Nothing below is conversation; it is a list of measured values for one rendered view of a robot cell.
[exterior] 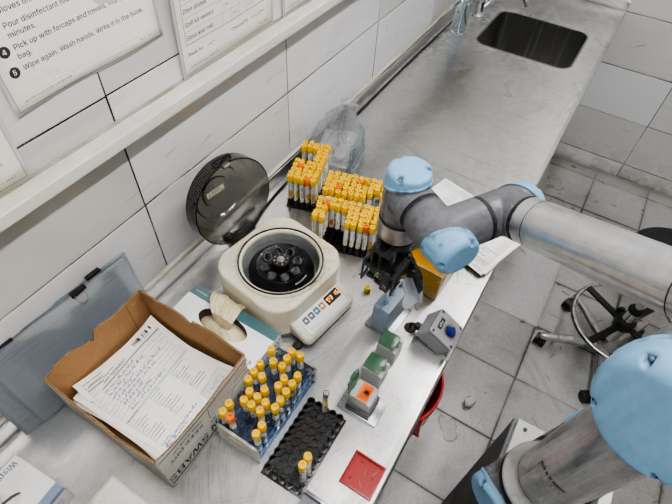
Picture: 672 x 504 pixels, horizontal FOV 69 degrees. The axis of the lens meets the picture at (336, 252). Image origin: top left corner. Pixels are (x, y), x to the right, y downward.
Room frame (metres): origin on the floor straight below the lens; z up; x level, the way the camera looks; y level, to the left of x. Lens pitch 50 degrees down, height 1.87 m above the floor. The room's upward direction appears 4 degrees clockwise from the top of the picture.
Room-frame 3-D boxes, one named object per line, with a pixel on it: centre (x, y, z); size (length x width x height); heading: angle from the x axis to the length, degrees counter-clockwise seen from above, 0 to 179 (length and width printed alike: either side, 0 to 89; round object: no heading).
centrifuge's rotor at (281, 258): (0.70, 0.13, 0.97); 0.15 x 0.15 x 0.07
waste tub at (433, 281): (0.79, -0.23, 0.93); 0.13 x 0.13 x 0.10; 58
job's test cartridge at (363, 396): (0.41, -0.08, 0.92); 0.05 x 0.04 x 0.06; 62
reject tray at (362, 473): (0.28, -0.08, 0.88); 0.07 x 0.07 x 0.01; 61
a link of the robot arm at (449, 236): (0.52, -0.17, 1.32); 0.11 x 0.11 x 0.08; 29
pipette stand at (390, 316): (0.64, -0.14, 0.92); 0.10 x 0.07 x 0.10; 146
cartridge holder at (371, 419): (0.41, -0.08, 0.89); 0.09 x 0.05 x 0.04; 62
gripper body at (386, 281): (0.59, -0.10, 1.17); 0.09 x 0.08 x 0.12; 146
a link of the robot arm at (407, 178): (0.59, -0.11, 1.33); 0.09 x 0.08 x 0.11; 29
